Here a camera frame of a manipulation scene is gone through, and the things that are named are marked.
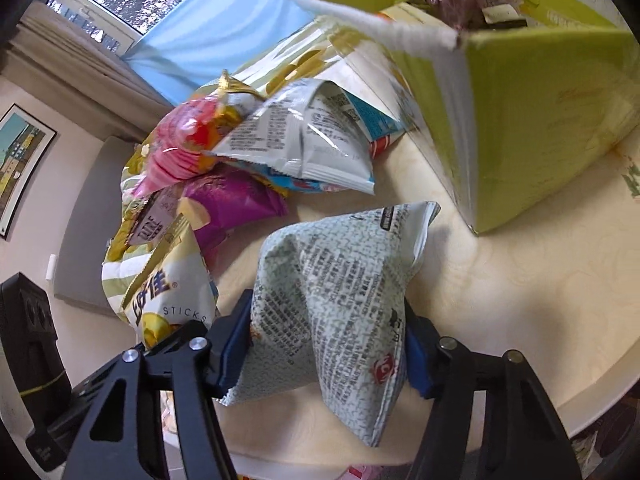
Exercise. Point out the yellow white snack bag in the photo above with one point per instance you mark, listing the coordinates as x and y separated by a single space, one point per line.
130 225

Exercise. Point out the light blue red packet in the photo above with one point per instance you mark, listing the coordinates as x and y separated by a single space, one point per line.
375 120

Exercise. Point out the pink packet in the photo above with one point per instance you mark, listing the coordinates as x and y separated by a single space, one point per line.
365 472

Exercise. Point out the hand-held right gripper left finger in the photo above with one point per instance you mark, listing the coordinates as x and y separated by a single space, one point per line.
235 345

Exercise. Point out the grey printed snack bag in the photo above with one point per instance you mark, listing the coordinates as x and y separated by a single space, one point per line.
325 310

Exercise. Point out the yellow-green cardboard box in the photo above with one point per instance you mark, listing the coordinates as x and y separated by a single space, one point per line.
525 110

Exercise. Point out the blue sheer curtain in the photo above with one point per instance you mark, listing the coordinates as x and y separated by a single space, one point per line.
210 35

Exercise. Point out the grey padded headboard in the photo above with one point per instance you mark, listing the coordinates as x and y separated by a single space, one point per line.
95 220

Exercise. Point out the yellow striped potato stick bag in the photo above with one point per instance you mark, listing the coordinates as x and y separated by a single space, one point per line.
170 280

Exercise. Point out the beige curtain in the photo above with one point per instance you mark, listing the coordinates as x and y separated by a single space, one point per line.
85 70

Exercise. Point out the cream patterned mattress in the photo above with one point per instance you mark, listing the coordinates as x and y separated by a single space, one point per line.
500 285

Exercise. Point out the white wall switch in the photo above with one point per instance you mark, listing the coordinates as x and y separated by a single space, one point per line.
52 267

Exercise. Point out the pink snack bag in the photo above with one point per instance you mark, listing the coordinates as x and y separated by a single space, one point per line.
175 155

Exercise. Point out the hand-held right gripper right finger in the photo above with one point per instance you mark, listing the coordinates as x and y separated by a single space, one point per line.
416 360

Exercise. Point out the blue white snack bag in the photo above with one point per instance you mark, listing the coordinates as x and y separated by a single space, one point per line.
300 135

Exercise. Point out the framed wall picture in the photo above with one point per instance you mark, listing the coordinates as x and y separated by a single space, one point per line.
20 170

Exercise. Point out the purple snack bag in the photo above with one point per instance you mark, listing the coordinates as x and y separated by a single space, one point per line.
240 200

